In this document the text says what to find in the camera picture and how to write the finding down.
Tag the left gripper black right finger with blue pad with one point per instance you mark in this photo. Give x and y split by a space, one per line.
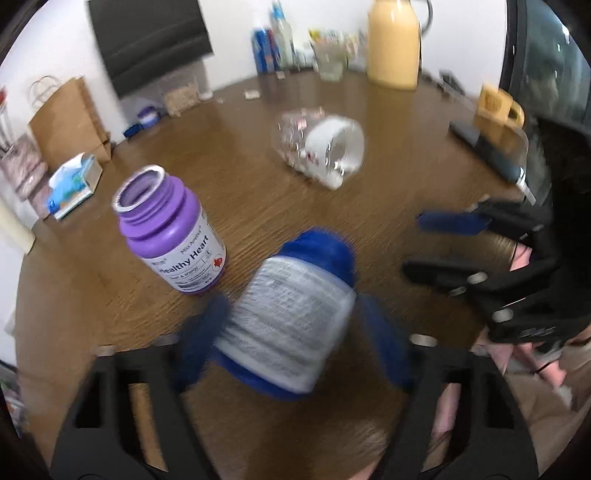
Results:
489 439

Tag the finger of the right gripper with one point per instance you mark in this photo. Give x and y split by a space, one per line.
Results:
478 287
466 220

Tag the blue pill bottle white label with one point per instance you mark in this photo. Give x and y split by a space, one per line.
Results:
291 316

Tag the black smartphone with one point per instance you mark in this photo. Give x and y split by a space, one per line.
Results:
502 165

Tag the yellow mug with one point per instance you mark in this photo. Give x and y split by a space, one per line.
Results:
499 106

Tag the clear plastic bottle white neck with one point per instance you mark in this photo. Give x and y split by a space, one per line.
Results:
324 147

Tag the purple pill bottle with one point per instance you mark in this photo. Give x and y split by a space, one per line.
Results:
166 227

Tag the yellow thermos jug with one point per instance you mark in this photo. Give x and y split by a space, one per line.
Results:
394 45

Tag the white thermos flask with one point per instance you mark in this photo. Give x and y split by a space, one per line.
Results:
11 225

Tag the clear drinking glass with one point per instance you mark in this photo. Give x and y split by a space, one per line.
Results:
331 60

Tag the blue tissue pack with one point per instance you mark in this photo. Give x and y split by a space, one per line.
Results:
73 183

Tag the pink ceramic vase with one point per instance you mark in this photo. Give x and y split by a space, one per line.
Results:
28 174

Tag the blue soda can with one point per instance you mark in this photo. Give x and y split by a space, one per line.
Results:
264 51

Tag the blue bottle cap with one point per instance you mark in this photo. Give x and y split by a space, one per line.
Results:
132 130

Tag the brown paper bag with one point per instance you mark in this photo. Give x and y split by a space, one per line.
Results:
68 124

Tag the small blue white jar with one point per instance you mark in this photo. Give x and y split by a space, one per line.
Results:
148 117

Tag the clear jar with grains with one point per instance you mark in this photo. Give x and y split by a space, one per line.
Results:
180 98

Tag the black paper bag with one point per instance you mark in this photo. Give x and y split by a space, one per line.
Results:
142 40

